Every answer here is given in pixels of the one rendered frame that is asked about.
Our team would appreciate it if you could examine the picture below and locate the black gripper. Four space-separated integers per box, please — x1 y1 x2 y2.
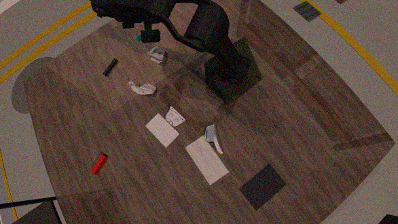
135 14 161 43

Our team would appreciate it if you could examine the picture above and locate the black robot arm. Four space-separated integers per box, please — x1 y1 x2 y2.
90 0 251 86

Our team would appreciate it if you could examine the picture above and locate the red rectangular block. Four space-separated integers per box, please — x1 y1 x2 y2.
90 153 108 174

